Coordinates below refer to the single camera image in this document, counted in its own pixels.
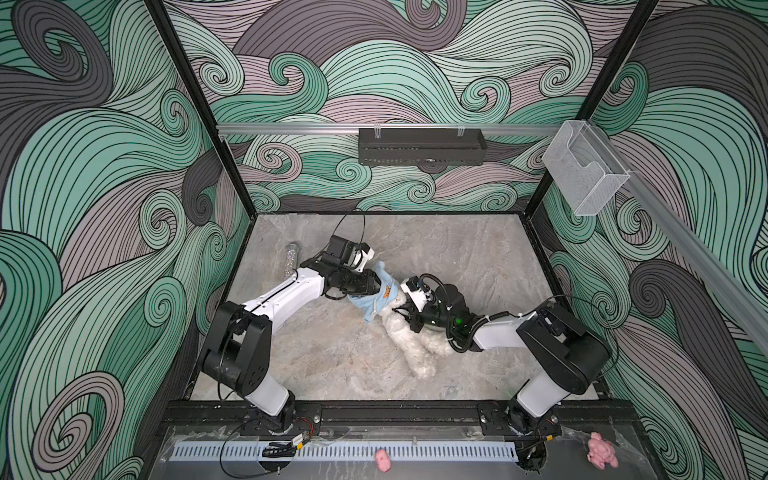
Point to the aluminium rail back wall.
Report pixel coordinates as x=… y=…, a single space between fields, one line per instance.
x=305 y=128

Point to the white slotted cable duct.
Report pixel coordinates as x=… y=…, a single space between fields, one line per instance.
x=454 y=451

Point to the aluminium rail wall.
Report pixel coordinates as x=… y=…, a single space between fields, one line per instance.
x=305 y=128
x=679 y=206

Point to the clear tube with beads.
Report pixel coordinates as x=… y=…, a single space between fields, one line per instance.
x=291 y=259

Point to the white teddy bear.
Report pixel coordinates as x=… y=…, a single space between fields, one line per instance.
x=421 y=350

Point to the aluminium rail right wall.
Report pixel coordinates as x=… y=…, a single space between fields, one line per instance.
x=679 y=206

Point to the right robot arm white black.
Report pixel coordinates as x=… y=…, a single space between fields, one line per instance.
x=569 y=354

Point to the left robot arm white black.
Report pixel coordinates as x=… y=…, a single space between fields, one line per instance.
x=236 y=352

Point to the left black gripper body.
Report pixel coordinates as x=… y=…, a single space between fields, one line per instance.
x=355 y=283

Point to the small pink toy piece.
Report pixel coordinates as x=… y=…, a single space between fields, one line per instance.
x=382 y=460

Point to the light blue teddy hoodie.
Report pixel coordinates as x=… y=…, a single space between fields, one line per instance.
x=389 y=296

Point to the clear acrylic wall holder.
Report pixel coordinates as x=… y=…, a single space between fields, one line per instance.
x=585 y=166

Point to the black wall-mounted tray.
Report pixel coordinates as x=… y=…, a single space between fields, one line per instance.
x=408 y=147

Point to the pink plush toy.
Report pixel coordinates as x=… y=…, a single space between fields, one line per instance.
x=601 y=453

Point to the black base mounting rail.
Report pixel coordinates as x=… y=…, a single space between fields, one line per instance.
x=492 y=417

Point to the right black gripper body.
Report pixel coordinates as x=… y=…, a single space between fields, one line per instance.
x=430 y=317

